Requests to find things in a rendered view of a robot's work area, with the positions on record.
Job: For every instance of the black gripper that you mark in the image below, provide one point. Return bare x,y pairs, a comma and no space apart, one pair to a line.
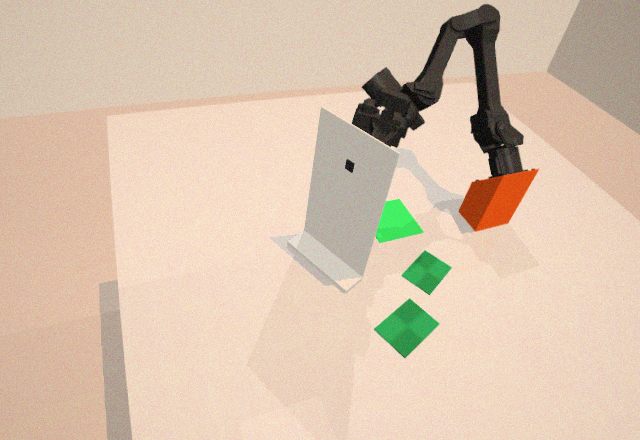
394,121

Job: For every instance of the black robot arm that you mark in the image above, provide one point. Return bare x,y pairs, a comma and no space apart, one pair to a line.
491,126

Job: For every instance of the grey panel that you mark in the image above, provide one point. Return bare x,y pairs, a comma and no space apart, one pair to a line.
351,177

